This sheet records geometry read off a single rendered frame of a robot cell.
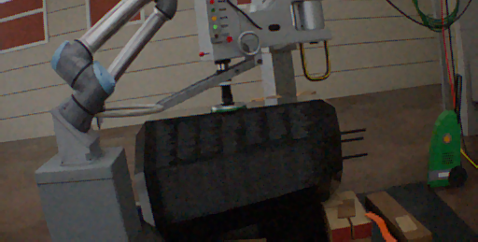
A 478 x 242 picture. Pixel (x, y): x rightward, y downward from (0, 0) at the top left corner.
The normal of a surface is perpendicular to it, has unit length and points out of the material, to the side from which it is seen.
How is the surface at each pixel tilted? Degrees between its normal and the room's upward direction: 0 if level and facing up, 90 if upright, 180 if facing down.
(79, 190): 90
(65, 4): 90
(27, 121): 90
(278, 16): 90
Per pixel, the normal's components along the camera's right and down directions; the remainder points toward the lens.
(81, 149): 0.08, 0.12
